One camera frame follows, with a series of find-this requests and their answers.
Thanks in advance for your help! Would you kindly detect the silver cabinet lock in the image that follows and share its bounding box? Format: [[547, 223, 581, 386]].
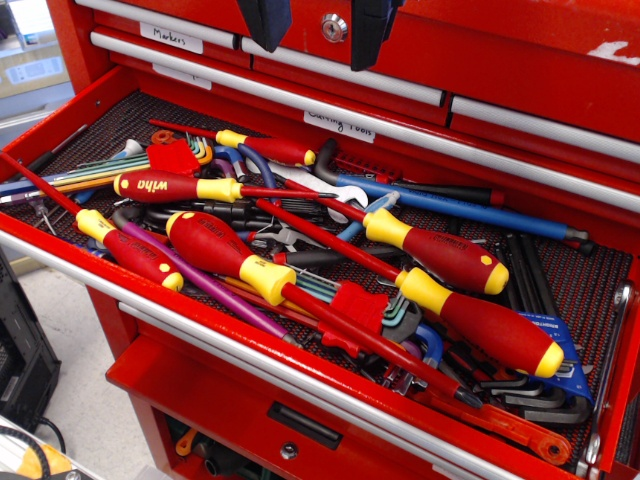
[[321, 13, 348, 43]]

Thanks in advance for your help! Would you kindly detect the silver open-end wrench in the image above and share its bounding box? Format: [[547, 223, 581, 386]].
[[267, 161, 369, 208]]

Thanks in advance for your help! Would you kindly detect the red hex key holder upper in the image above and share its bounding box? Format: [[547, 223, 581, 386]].
[[146, 139, 200, 176]]

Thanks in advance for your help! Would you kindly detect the purple long hex key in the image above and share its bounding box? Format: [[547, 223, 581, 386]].
[[112, 207, 301, 348]]

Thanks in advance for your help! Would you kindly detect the white Cutting Tools label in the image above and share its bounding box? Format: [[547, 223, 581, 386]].
[[303, 111, 376, 144]]

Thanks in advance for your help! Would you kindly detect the red yellow Wiha screwdriver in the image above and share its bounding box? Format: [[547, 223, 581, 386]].
[[113, 170, 337, 203]]

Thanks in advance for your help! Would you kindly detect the blue grey handled tool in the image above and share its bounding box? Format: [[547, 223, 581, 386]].
[[337, 192, 400, 242]]

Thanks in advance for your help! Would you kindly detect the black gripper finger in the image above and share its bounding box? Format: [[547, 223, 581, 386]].
[[237, 0, 292, 53], [350, 0, 403, 71]]

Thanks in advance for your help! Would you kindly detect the white Markers label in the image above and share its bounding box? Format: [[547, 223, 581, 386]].
[[139, 22, 204, 54]]

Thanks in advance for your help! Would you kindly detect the blue long hex key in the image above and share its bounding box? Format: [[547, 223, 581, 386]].
[[313, 139, 589, 242]]

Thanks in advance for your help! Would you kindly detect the red pipe wrench handle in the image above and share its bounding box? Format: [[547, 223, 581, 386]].
[[409, 389, 572, 466]]

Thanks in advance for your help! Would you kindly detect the small red yellow screwdriver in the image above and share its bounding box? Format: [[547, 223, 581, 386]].
[[149, 119, 316, 166]]

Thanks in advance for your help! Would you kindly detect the blue hex key holder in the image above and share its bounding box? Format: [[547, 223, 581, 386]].
[[521, 312, 594, 405]]

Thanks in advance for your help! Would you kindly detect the red hex key holder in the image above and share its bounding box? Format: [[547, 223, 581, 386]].
[[146, 139, 200, 176], [318, 281, 389, 358]]

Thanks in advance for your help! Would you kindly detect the large red yellow screwdriver right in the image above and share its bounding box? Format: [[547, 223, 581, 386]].
[[256, 199, 564, 378]]

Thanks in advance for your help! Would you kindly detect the silver combination wrench right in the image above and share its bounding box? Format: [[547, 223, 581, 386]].
[[584, 281, 634, 469]]

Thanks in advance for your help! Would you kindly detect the open red tool drawer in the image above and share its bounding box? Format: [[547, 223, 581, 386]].
[[0, 64, 640, 480]]

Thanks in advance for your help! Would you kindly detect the large red yellow Phillips screwdriver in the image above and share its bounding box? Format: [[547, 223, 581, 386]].
[[166, 211, 482, 409]]

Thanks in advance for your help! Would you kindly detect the red tool chest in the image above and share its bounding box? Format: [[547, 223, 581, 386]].
[[45, 0, 640, 480]]

